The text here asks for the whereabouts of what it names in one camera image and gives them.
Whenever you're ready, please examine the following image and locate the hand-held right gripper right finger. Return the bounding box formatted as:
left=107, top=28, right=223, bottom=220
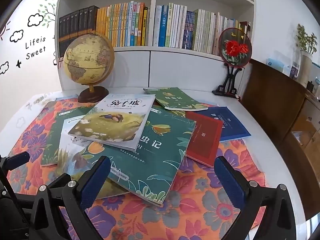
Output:
left=214, top=156, right=304, bottom=240

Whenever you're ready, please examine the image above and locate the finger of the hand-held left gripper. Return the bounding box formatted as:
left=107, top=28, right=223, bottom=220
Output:
left=0, top=179, right=29, bottom=240
left=0, top=151, right=31, bottom=180

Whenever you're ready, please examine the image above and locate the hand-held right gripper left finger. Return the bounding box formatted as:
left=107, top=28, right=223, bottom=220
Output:
left=21, top=156, right=112, bottom=240

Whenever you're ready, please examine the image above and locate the white book with grass animals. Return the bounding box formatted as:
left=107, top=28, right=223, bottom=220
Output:
left=57, top=116, right=130, bottom=199

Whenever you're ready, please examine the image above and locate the green book with brown beetle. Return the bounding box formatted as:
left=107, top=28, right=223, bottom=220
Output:
left=41, top=102, right=94, bottom=167

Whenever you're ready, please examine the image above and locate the red book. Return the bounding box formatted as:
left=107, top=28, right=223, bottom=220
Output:
left=185, top=111, right=223, bottom=168

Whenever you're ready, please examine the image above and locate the small dark blue book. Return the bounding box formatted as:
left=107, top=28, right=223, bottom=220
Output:
left=200, top=106, right=252, bottom=143

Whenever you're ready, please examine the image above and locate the green book with orange flowers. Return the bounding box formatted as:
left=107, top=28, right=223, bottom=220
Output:
left=75, top=105, right=197, bottom=207

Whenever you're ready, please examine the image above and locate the white rabbit storybook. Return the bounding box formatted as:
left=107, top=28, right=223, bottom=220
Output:
left=67, top=94, right=157, bottom=150

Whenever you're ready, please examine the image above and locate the green book with yellow caterpillar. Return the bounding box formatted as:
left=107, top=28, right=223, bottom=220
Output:
left=143, top=87, right=208, bottom=112

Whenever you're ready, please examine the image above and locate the row of white blue books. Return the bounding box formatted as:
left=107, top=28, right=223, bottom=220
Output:
left=154, top=3, right=251, bottom=57

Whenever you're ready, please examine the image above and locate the row of yellow spined books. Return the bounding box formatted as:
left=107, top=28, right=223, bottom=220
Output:
left=96, top=2, right=150, bottom=47

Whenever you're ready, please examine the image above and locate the orange floral cloth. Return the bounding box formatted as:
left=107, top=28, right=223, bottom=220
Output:
left=6, top=97, right=267, bottom=240

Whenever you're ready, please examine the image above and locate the brown wooden cabinet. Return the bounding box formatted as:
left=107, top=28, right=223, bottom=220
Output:
left=240, top=58, right=320, bottom=220

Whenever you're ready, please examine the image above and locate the black carved fan stand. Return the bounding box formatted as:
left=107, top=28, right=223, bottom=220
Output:
left=212, top=64, right=242, bottom=100

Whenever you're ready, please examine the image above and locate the antique yellow globe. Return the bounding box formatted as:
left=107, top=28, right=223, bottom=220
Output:
left=62, top=31, right=115, bottom=103

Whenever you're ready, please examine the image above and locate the light blue tissue box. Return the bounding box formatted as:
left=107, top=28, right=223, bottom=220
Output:
left=266, top=57, right=293, bottom=72

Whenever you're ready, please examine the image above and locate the small blue white carton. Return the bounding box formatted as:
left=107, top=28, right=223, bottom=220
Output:
left=289, top=62, right=300, bottom=80

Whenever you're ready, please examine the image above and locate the round embroidered flower fan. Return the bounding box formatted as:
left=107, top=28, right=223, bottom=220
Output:
left=219, top=27, right=253, bottom=68

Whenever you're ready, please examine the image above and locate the potted plant in beige vase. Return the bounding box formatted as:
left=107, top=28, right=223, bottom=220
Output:
left=296, top=23, right=318, bottom=88

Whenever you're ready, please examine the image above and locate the row of black hardcover volumes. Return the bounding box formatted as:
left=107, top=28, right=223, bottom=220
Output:
left=59, top=5, right=98, bottom=47

